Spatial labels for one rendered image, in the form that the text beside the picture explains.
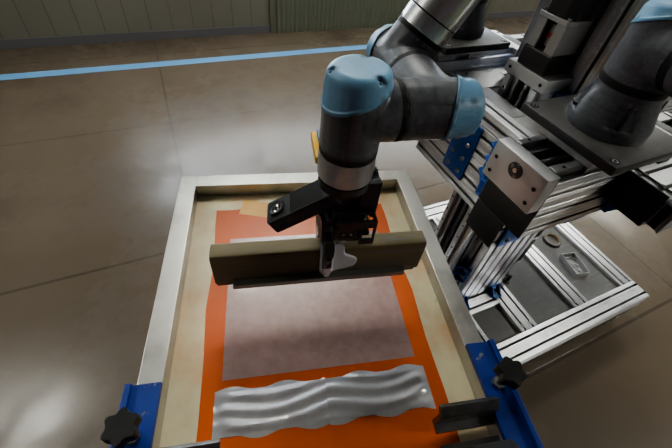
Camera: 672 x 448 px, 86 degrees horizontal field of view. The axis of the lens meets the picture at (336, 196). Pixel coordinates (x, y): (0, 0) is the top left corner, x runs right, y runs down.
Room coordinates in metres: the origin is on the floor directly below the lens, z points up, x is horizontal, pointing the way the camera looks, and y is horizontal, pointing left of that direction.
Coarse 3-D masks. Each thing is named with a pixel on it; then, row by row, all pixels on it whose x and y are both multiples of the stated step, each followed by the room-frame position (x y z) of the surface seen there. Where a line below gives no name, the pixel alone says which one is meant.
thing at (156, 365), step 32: (192, 192) 0.58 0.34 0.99; (224, 192) 0.62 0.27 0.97; (256, 192) 0.64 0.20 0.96; (288, 192) 0.66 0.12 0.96; (416, 192) 0.69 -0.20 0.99; (192, 224) 0.51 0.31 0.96; (416, 224) 0.58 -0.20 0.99; (160, 288) 0.33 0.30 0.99; (448, 288) 0.41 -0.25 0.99; (160, 320) 0.27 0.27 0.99; (448, 320) 0.36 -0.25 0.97; (160, 352) 0.22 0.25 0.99; (160, 416) 0.13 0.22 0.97
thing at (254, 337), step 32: (224, 224) 0.53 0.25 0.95; (256, 224) 0.54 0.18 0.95; (224, 288) 0.37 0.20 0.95; (256, 288) 0.38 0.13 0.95; (288, 288) 0.39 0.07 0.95; (224, 320) 0.30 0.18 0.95; (256, 320) 0.31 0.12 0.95; (288, 320) 0.32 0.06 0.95; (224, 352) 0.24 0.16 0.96; (256, 352) 0.25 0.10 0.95; (288, 352) 0.26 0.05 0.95; (320, 352) 0.27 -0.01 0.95; (224, 384) 0.19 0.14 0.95; (256, 384) 0.20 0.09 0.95
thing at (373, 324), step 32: (384, 224) 0.60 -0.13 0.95; (320, 288) 0.40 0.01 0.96; (352, 288) 0.41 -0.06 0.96; (384, 288) 0.42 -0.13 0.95; (320, 320) 0.33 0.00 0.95; (352, 320) 0.34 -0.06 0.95; (384, 320) 0.34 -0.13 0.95; (416, 320) 0.35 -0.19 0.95; (352, 352) 0.27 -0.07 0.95; (384, 352) 0.28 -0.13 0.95; (416, 352) 0.29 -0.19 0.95; (416, 416) 0.18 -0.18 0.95
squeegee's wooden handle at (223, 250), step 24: (288, 240) 0.36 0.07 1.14; (312, 240) 0.37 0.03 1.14; (384, 240) 0.39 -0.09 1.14; (408, 240) 0.40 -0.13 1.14; (216, 264) 0.31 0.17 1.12; (240, 264) 0.32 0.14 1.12; (264, 264) 0.33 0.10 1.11; (288, 264) 0.34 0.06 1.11; (312, 264) 0.35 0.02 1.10; (360, 264) 0.37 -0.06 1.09; (384, 264) 0.38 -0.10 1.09; (408, 264) 0.39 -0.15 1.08
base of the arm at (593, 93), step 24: (600, 72) 0.69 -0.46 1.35; (576, 96) 0.71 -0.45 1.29; (600, 96) 0.65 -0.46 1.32; (624, 96) 0.62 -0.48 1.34; (648, 96) 0.61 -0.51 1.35; (576, 120) 0.65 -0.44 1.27; (600, 120) 0.62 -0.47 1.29; (624, 120) 0.61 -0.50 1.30; (648, 120) 0.61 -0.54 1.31; (624, 144) 0.60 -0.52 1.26
